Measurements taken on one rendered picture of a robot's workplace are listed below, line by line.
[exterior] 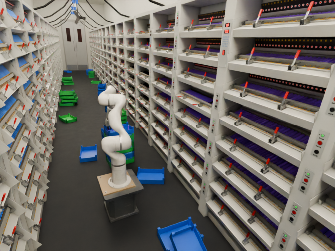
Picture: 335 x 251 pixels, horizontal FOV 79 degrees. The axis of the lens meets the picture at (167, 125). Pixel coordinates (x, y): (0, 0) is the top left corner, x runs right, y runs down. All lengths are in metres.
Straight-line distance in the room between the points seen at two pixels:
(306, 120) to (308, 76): 0.19
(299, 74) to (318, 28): 0.19
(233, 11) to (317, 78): 0.65
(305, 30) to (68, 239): 1.96
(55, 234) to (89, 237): 0.27
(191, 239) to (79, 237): 0.86
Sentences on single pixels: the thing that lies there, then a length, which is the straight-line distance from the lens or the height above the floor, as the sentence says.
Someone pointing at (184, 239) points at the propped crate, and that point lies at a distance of 1.71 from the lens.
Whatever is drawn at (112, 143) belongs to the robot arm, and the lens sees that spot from 1.59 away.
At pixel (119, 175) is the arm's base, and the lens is 1.73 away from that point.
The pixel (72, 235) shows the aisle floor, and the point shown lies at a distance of 1.92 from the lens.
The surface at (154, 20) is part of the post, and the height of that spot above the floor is 1.65.
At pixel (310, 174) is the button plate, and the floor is 0.90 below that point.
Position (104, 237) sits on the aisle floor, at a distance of 1.84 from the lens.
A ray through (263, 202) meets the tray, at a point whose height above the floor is 0.56.
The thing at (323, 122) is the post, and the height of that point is 1.14.
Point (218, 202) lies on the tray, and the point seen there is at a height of 0.20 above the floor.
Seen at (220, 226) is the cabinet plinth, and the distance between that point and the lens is 1.89.
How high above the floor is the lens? 1.41
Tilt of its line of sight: 22 degrees down
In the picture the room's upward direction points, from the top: 3 degrees clockwise
